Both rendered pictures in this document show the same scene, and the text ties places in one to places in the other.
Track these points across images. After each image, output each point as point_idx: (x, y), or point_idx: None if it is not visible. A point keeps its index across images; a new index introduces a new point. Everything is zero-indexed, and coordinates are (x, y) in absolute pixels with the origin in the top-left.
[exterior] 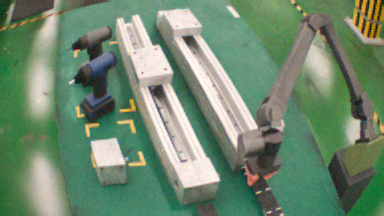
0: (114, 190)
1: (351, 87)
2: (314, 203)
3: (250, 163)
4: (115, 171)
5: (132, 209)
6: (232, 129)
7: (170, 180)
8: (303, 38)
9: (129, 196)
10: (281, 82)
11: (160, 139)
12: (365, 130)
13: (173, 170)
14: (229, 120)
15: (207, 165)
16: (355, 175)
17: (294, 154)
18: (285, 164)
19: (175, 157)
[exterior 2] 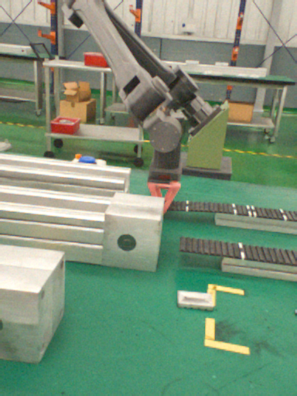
0: (70, 343)
1: (158, 69)
2: (237, 196)
3: (160, 171)
4: (56, 286)
5: (140, 333)
6: (81, 174)
7: (99, 258)
8: (100, 10)
9: (100, 323)
10: (131, 59)
11: (39, 213)
12: (203, 107)
13: (109, 223)
14: (65, 172)
15: (129, 196)
16: (220, 166)
17: (141, 183)
18: (149, 192)
19: (88, 212)
